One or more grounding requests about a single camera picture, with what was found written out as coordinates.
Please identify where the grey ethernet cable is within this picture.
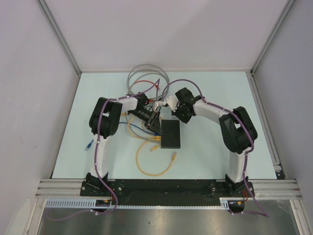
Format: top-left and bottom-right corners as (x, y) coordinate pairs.
(123, 63), (171, 141)

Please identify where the black network switch box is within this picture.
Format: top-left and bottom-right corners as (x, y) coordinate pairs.
(161, 119), (181, 149)

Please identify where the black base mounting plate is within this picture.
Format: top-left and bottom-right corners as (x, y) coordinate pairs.
(80, 179), (254, 207)

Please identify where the grey slotted cable duct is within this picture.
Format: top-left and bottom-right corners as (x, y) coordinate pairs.
(45, 198), (229, 210)

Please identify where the red ethernet cable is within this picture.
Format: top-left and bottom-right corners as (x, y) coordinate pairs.
(128, 80), (159, 103)

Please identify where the aluminium frame rail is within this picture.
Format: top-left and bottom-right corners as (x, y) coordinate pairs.
(36, 179), (302, 200)

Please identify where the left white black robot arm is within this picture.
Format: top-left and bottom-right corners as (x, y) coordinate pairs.
(86, 93), (162, 196)

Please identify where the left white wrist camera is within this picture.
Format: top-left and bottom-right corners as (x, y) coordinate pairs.
(153, 101), (166, 111)

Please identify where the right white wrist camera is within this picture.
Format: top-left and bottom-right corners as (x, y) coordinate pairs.
(165, 95), (179, 112)

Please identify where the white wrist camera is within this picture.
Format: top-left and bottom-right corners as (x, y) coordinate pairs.
(165, 95), (179, 112)
(153, 101), (166, 111)

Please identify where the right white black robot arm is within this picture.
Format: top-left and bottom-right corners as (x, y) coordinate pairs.
(165, 88), (258, 196)

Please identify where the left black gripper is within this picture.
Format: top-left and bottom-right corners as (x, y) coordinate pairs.
(129, 108), (162, 135)

